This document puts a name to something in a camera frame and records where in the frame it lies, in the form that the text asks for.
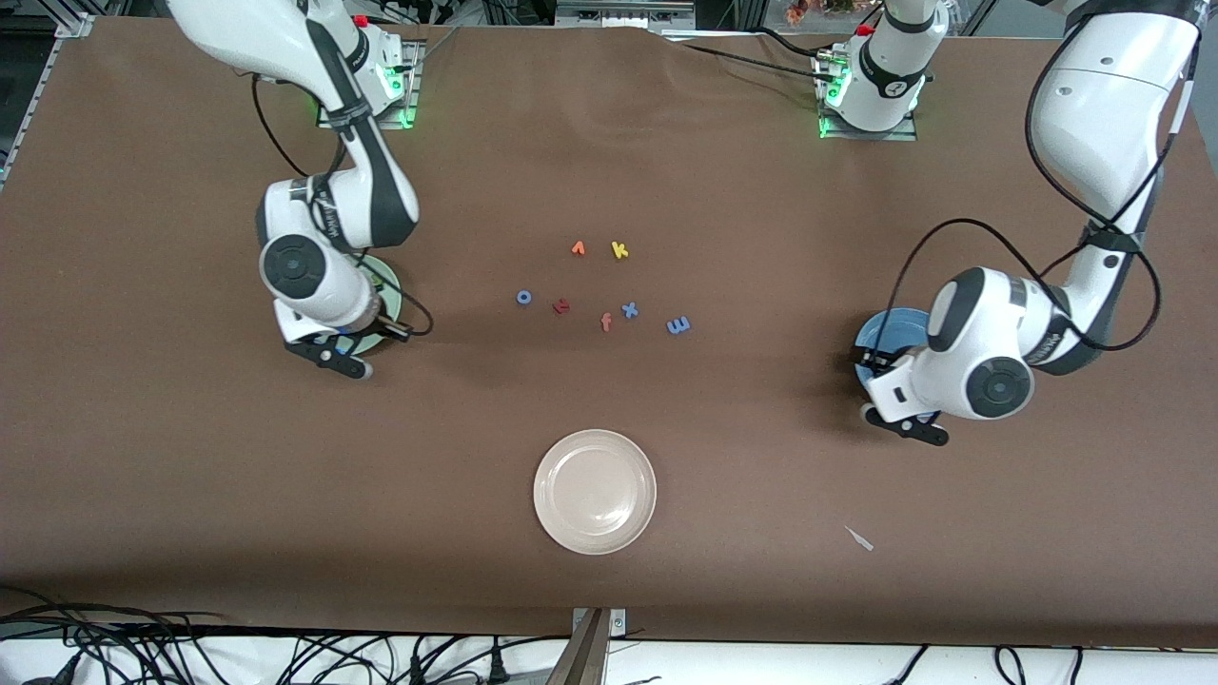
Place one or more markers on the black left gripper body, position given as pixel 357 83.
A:
pixel 873 361

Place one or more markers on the blue foam letter m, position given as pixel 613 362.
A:
pixel 677 325

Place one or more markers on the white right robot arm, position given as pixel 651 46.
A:
pixel 285 38

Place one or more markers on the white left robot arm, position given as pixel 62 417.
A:
pixel 1094 124

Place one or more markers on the green plate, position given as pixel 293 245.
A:
pixel 390 306

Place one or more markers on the blue plate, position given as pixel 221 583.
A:
pixel 909 325

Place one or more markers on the white tape scrap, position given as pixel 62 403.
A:
pixel 859 539

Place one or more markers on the beige plate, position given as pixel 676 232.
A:
pixel 595 492

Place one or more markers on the brown table cover sheet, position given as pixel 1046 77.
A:
pixel 609 143

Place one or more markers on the orange flower bunch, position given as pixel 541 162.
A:
pixel 799 11

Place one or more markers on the grey metal bar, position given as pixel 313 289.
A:
pixel 580 661

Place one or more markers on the grey metal box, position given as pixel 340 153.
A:
pixel 623 14

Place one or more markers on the metal table edge bracket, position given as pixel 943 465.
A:
pixel 618 623

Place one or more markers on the aluminium frame profile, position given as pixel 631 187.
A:
pixel 43 90

